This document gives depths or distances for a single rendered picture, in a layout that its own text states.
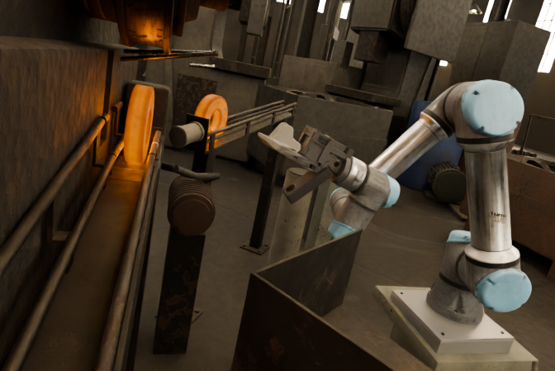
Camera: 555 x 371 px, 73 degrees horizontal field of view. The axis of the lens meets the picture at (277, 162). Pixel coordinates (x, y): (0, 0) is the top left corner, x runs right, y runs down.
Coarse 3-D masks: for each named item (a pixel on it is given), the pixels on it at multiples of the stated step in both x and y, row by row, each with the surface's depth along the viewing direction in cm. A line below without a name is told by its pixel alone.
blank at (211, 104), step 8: (208, 96) 113; (216, 96) 114; (200, 104) 110; (208, 104) 110; (216, 104) 114; (224, 104) 118; (200, 112) 109; (208, 112) 111; (216, 112) 118; (224, 112) 120; (216, 120) 120; (224, 120) 121; (208, 128) 113; (216, 128) 119; (208, 144) 116
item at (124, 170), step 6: (120, 156) 77; (120, 162) 74; (126, 162) 74; (144, 162) 77; (114, 168) 70; (120, 168) 71; (126, 168) 72; (132, 168) 72; (138, 168) 73; (144, 168) 73; (114, 174) 66; (120, 174) 67; (126, 174) 68; (132, 174) 68; (138, 174) 69; (126, 180) 65; (132, 180) 66; (138, 180) 66
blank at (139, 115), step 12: (132, 96) 68; (144, 96) 69; (132, 108) 67; (144, 108) 68; (132, 120) 67; (144, 120) 67; (132, 132) 67; (144, 132) 68; (132, 144) 68; (144, 144) 70; (132, 156) 70; (144, 156) 74
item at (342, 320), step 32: (320, 256) 42; (352, 256) 48; (256, 288) 33; (288, 288) 38; (320, 288) 44; (256, 320) 33; (288, 320) 31; (320, 320) 29; (352, 320) 48; (256, 352) 33; (288, 352) 31; (320, 352) 29; (352, 352) 27; (384, 352) 44
